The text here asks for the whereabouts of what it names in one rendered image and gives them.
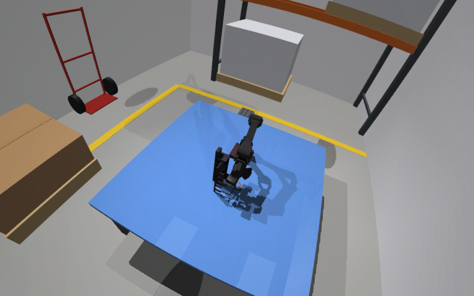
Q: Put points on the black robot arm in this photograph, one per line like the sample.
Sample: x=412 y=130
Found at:
x=244 y=151

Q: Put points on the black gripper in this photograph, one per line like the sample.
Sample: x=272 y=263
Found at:
x=231 y=180

